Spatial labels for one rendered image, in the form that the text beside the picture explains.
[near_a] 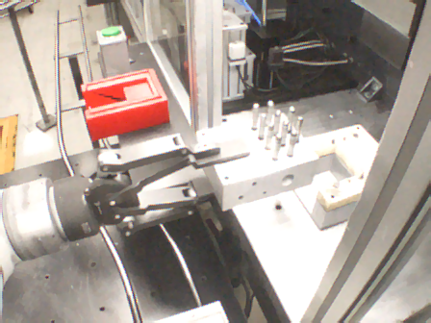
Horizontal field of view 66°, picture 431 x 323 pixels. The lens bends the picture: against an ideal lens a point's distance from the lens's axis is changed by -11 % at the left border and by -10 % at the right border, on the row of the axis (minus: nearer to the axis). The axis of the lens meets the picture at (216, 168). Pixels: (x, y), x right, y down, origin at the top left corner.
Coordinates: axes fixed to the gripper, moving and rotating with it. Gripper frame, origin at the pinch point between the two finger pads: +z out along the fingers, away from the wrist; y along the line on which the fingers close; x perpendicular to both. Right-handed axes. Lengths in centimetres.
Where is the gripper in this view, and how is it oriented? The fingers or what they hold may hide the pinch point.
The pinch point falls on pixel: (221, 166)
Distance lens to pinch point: 46.0
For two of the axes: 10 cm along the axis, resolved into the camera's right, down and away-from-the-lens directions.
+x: -3.5, -6.7, 6.5
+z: 9.4, -2.6, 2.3
